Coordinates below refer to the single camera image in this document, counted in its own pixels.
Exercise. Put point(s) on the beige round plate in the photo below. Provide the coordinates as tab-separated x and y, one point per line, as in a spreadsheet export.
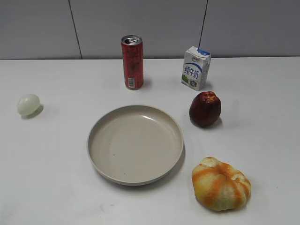
135	145

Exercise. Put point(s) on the pale white round ball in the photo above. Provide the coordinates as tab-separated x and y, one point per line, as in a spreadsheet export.
29	106

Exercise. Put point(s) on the dark red apple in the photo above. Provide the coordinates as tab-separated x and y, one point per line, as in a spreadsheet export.
205	109

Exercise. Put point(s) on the yellow orange toy pumpkin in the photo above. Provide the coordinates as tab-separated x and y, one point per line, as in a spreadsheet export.
218	186

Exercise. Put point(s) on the white blue milk carton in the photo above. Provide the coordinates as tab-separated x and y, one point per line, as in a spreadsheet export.
195	68

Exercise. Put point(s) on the red soda can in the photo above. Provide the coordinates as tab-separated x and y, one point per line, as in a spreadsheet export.
132	53

